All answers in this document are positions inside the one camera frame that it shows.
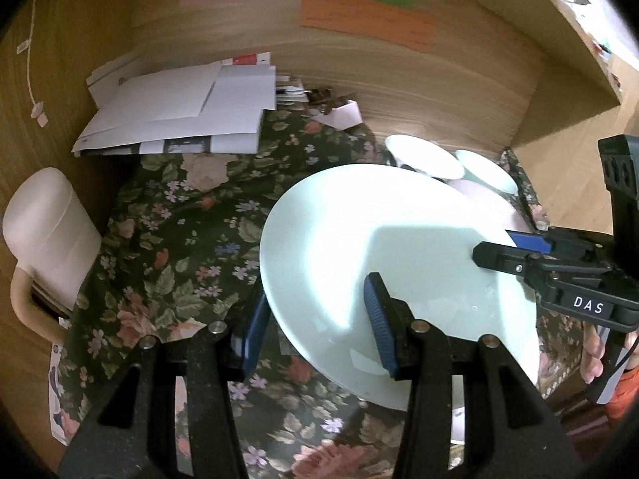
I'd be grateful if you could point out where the large pale green plate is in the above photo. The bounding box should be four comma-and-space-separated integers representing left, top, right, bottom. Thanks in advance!
260, 163, 540, 410

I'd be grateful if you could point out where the pale green bowl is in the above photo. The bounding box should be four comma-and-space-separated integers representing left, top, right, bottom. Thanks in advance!
385, 134, 464, 182
454, 149, 519, 196

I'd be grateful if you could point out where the person's right hand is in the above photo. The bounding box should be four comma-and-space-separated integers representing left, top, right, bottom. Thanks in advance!
579, 323, 639, 385

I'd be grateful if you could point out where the floral black tablecloth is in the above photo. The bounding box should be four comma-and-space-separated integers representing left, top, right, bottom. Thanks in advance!
49, 109, 585, 479

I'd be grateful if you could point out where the small white open box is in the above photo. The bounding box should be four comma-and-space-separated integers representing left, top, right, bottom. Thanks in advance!
313, 99, 363, 131

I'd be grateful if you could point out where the stack of white papers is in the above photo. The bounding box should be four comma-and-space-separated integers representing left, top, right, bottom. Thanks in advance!
71, 52, 276, 156

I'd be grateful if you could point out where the orange sticky paper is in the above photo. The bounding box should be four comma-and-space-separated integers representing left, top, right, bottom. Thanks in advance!
299, 0, 433, 52

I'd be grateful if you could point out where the white hanging cable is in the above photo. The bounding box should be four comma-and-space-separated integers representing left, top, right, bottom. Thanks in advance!
15, 0, 51, 129

